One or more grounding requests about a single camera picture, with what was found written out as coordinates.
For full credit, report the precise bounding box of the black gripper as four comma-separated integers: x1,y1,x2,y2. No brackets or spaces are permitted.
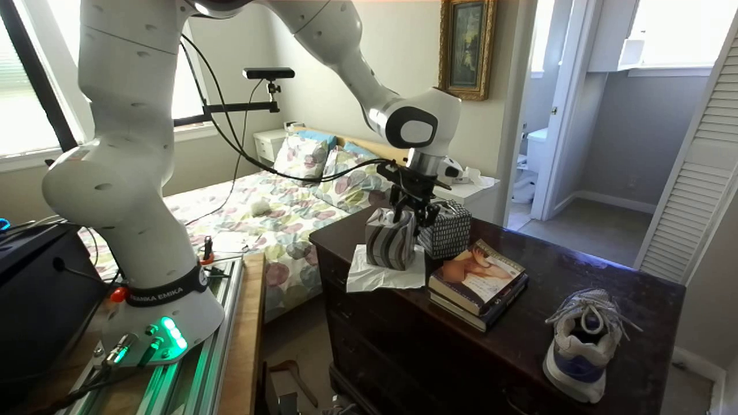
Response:
388,153,443,234

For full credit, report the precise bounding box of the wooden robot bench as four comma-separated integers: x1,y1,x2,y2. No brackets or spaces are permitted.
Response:
214,252,268,415

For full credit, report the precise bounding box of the black Stuff Matters book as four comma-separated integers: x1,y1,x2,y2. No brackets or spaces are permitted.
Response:
426,272,533,334

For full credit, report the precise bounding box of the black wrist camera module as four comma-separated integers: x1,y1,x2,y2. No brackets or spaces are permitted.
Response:
375,159,403,187

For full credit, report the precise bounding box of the black stereo camera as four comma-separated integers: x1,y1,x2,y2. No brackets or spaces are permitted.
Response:
243,65,298,83

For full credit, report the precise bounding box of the white open door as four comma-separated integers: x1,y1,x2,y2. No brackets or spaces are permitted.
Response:
529,0,612,224

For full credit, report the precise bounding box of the dark brown wooden table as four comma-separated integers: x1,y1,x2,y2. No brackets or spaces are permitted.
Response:
309,202,687,415

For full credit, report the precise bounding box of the brown cardboard box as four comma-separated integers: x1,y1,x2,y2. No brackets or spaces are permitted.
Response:
264,357,334,415

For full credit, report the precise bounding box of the white nightstand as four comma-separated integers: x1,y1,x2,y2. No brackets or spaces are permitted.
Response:
439,169,504,227

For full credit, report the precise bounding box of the dotted blue white tissue box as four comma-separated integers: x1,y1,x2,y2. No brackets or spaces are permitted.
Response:
417,202,476,263

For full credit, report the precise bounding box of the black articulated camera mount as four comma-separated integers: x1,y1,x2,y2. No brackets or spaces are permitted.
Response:
170,80,285,130

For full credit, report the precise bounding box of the white louvered door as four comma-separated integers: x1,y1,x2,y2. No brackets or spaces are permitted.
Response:
634,13,738,288

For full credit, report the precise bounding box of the floral pillow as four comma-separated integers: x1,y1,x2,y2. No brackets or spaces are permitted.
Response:
272,127,341,182
322,141,388,209

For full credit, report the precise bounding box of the gold framed picture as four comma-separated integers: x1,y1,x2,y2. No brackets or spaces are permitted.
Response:
437,0,499,105

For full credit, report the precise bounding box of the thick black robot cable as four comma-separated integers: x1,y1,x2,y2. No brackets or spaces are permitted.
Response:
179,32,403,187

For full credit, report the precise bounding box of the white paper sheet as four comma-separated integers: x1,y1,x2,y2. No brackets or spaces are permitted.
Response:
343,243,430,299

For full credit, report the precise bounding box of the bed with floral bedspread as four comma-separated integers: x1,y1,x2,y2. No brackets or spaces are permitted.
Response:
81,126,402,325

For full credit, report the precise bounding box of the black equipment case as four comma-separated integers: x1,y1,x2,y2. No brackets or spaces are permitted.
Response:
0,219,104,391

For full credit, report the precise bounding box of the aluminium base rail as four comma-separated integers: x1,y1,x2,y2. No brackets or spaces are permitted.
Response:
68,256,250,415

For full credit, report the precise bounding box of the paperback book with portrait cover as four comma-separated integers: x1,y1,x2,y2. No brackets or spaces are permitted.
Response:
426,237,531,316

